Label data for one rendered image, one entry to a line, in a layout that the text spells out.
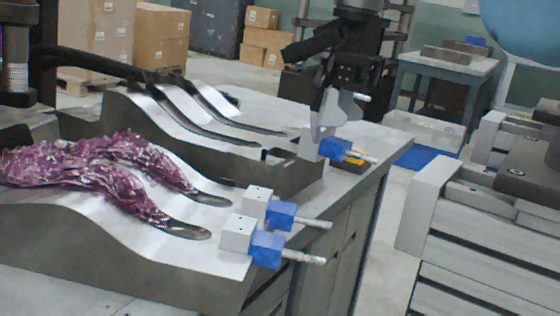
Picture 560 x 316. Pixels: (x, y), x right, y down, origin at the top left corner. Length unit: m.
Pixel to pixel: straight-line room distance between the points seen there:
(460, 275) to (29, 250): 0.50
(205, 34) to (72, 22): 3.59
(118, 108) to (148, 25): 4.50
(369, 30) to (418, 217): 0.32
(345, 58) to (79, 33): 4.09
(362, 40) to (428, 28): 6.56
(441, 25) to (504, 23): 6.85
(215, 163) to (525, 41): 0.59
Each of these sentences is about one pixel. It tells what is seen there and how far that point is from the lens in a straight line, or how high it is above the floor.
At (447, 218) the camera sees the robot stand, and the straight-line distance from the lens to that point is 0.58.
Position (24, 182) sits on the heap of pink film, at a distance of 0.72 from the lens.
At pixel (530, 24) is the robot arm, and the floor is 1.17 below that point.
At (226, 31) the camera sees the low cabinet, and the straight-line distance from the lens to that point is 7.90.
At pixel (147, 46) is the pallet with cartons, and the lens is 5.51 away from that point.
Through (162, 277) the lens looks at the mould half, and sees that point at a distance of 0.61.
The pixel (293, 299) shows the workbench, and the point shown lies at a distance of 1.14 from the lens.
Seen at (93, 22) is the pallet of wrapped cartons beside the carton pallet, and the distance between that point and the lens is 4.71.
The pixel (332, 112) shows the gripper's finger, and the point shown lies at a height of 1.00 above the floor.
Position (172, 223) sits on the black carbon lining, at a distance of 0.69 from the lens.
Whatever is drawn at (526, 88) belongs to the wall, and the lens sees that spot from 7.26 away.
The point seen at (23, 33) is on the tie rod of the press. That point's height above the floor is 0.97.
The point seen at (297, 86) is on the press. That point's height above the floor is 0.28.
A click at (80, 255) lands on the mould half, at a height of 0.84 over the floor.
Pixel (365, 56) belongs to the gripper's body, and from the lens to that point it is 0.79.
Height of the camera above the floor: 1.17
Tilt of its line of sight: 19 degrees down
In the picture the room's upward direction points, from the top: 10 degrees clockwise
